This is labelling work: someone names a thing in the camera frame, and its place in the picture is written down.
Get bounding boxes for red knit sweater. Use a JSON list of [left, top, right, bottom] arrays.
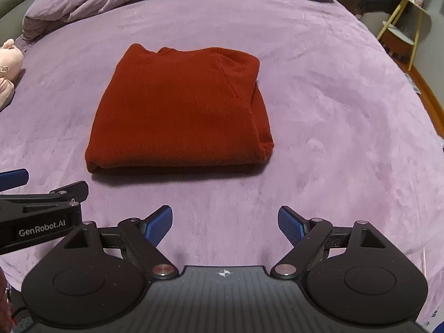
[[85, 44, 274, 173]]

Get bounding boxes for black clothing pile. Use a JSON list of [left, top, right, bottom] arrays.
[[357, 0, 401, 15]]

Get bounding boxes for purple bed sheet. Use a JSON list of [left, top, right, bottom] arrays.
[[1, 0, 443, 322]]

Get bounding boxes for pink plush pig toy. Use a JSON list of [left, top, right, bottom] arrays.
[[0, 38, 23, 111]]

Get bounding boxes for yellow legged side table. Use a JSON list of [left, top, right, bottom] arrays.
[[376, 0, 428, 72]]

